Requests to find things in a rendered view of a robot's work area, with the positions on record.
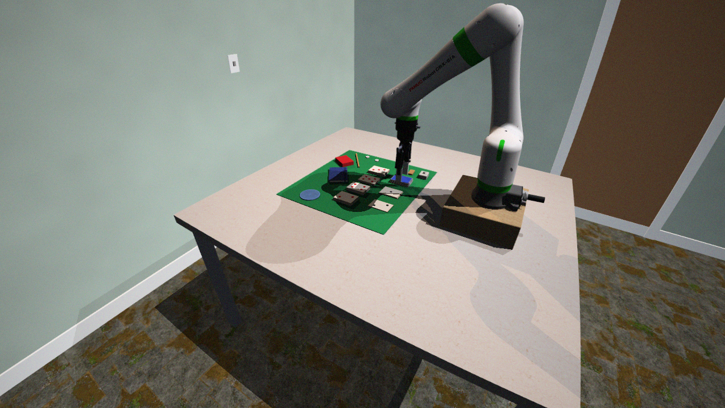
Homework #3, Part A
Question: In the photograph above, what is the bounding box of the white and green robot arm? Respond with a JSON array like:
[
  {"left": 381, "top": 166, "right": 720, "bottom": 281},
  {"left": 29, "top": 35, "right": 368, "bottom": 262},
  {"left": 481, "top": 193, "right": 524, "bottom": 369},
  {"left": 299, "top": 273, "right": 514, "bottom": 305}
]
[{"left": 381, "top": 3, "right": 545, "bottom": 211}]

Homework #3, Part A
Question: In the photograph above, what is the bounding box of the blue flat disc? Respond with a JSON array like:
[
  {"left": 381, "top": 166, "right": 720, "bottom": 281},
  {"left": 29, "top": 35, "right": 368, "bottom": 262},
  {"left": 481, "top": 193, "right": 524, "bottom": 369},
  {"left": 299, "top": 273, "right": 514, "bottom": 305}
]
[{"left": 300, "top": 189, "right": 320, "bottom": 201}]

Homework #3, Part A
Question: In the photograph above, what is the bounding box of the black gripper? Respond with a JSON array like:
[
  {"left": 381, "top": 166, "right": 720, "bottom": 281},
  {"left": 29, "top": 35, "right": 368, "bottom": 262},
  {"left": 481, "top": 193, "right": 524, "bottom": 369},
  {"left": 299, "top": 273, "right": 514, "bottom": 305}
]
[{"left": 395, "top": 131, "right": 414, "bottom": 182}]

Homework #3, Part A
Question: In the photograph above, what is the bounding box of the green felt card table mat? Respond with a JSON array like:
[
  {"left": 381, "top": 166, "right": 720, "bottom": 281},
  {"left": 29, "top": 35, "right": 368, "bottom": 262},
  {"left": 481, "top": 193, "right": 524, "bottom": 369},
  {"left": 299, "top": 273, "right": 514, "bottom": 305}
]
[{"left": 276, "top": 150, "right": 437, "bottom": 235}]

